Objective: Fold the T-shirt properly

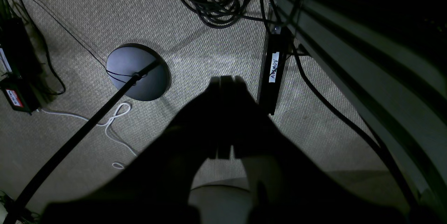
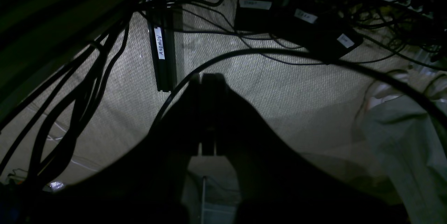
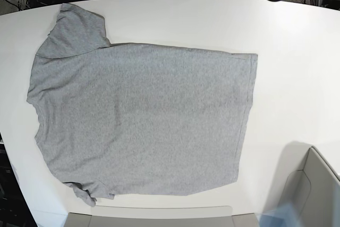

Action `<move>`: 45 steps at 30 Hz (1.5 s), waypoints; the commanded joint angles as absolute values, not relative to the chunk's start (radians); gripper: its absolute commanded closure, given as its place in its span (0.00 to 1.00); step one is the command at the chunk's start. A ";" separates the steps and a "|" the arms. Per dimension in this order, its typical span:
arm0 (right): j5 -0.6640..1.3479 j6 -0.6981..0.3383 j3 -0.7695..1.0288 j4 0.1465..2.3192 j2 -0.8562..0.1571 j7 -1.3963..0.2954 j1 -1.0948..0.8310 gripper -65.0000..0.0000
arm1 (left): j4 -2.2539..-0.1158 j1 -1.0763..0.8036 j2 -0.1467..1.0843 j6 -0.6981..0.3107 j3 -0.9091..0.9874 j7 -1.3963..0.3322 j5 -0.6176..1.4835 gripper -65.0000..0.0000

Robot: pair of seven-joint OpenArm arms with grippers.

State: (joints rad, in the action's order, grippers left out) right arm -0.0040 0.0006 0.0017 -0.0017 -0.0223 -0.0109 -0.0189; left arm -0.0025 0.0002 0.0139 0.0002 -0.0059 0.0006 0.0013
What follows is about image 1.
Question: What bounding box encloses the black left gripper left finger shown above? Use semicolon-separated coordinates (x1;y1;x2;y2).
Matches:
42;77;220;224

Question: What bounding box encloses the black power supply red label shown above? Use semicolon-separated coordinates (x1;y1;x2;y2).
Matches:
1;17;43;115

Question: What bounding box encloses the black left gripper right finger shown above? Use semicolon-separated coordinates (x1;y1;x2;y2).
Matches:
223;76;406;224

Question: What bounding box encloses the black box with white label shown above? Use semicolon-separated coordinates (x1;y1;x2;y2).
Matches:
256;32;291;115

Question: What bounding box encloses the black stand pole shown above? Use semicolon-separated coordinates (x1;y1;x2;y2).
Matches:
4;60;161;224

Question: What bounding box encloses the thick black floor cable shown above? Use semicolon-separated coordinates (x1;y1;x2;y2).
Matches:
290;42;419;210

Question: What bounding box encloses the round black stand base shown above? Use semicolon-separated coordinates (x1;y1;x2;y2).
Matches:
106;43;172;101

